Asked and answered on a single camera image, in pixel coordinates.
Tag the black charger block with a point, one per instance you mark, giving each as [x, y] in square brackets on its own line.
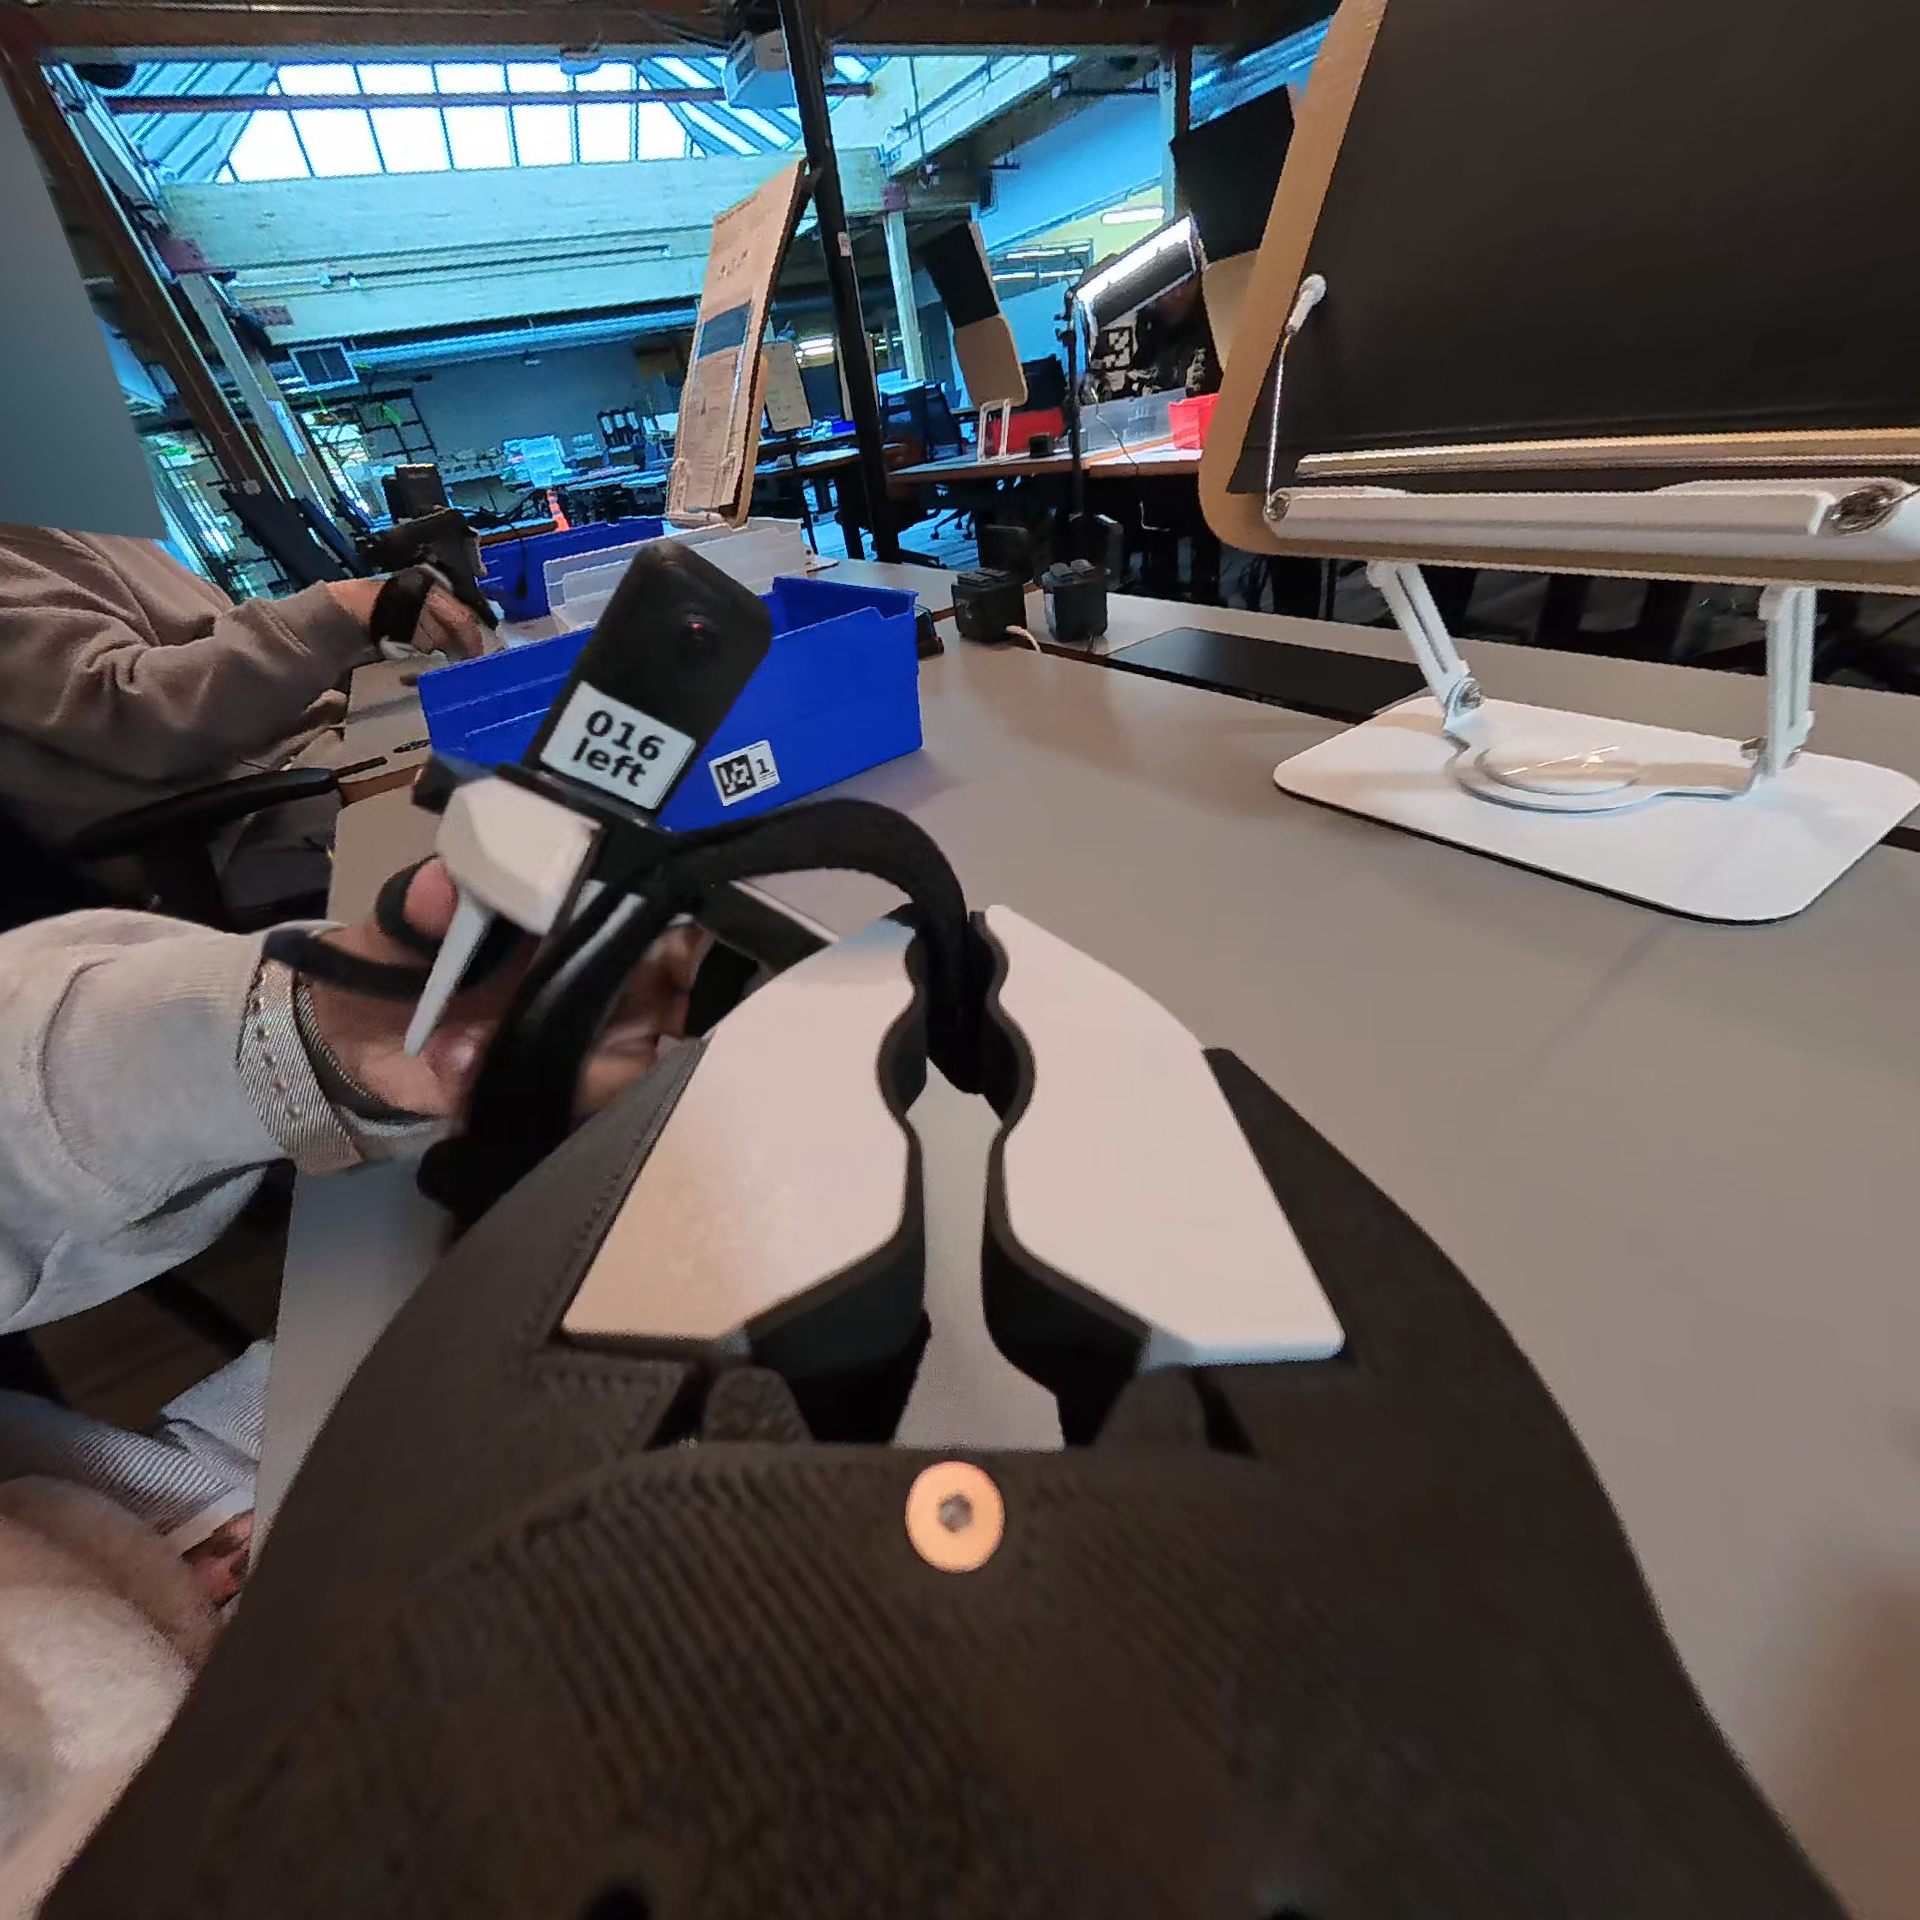
[1077, 597]
[993, 611]

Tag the red plastic bin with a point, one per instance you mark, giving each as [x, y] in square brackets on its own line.
[1192, 415]

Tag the black office chair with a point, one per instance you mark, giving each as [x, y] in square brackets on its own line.
[182, 816]

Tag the person's left hand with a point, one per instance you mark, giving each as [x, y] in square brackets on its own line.
[445, 1078]

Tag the blue bin with marker label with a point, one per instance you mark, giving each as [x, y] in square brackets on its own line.
[834, 705]

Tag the plain blue plastic bin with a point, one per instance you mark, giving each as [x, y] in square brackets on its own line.
[514, 579]

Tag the clear plastic bin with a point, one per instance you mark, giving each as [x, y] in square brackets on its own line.
[577, 589]

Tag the black desk mat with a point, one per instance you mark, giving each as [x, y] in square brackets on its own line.
[1258, 674]

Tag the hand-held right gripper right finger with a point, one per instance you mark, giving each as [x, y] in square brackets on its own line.
[1157, 1196]

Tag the black white marker sign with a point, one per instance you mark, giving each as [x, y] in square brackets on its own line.
[1154, 359]

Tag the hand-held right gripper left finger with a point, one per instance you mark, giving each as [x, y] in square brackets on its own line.
[750, 1186]

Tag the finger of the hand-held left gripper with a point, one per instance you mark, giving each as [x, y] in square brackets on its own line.
[609, 948]

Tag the black metal pole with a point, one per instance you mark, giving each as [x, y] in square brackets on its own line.
[834, 269]

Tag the person's left forearm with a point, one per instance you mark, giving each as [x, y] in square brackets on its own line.
[130, 1114]

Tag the tall cardboard sheet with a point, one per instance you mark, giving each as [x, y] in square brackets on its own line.
[738, 345]

